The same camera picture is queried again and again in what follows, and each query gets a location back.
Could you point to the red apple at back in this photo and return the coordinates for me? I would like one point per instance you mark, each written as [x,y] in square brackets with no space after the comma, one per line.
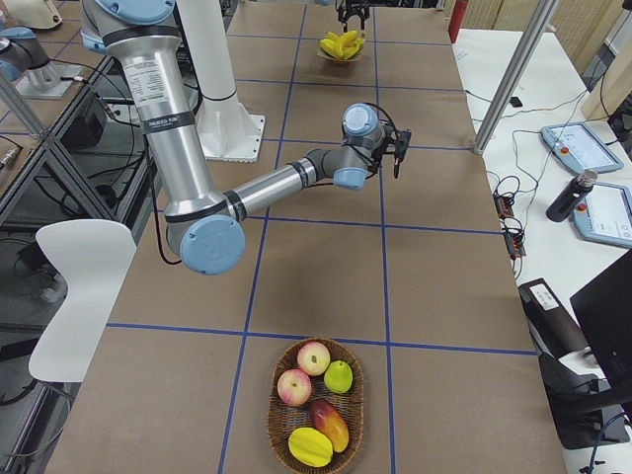
[313,358]

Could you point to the upper small circuit board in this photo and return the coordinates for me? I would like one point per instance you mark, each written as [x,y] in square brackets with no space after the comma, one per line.
[504,206]

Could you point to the black water bottle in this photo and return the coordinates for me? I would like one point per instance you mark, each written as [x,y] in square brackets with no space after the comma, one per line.
[565,202]

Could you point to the red apple at left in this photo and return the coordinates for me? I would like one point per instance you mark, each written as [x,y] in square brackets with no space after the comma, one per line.
[294,387]

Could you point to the far teach pendant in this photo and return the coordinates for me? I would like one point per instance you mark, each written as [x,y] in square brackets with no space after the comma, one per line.
[578,148]

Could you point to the orange fruit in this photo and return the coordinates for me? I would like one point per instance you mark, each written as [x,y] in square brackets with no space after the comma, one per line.
[327,420]

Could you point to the near teach pendant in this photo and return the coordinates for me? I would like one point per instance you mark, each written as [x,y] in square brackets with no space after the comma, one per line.
[604,215]

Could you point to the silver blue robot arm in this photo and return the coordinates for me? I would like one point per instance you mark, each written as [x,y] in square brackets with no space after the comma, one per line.
[175,60]

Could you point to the black monitor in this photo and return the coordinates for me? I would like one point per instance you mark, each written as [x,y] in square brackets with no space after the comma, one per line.
[603,311]

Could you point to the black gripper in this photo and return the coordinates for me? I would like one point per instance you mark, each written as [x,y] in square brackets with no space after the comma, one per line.
[352,8]

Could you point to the small circuit board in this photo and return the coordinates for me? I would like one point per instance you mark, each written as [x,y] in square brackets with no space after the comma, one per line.
[514,239]
[504,206]

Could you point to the grey square plate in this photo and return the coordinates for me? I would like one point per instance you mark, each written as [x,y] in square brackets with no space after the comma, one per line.
[355,58]

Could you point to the aluminium frame post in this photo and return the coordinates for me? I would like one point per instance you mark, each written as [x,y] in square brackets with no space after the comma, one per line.
[526,46]

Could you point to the yellow starfruit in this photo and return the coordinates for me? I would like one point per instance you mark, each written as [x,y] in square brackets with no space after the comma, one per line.
[310,447]

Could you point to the green apple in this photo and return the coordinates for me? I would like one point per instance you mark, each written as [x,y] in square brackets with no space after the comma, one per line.
[339,377]

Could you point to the red fire extinguisher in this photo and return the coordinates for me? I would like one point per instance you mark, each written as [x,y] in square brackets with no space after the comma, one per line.
[456,19]

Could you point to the yellow banana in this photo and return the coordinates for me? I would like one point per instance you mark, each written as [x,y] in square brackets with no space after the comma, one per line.
[332,46]
[349,36]
[344,46]
[350,48]

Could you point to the lower small circuit board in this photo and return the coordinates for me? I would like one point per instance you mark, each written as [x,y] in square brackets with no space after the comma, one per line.
[514,239]

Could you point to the teach pendant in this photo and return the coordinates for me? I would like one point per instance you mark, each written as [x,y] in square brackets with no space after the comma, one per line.
[578,148]
[604,215]

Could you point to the red apple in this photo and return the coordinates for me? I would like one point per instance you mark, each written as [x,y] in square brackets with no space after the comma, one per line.
[313,358]
[294,387]

